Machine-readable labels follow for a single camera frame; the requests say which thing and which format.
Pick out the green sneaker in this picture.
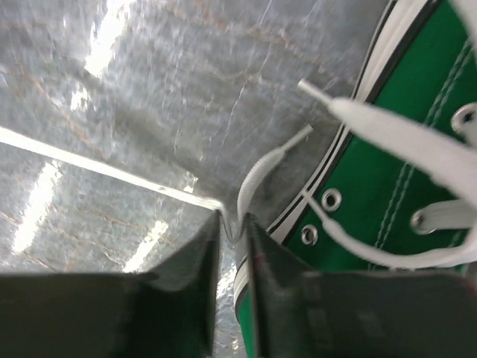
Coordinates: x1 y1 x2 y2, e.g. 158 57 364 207
234 1 476 357

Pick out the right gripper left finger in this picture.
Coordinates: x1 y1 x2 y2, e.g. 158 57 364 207
1 213 220 357

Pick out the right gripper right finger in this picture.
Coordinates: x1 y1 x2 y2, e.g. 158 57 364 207
244 214 476 357

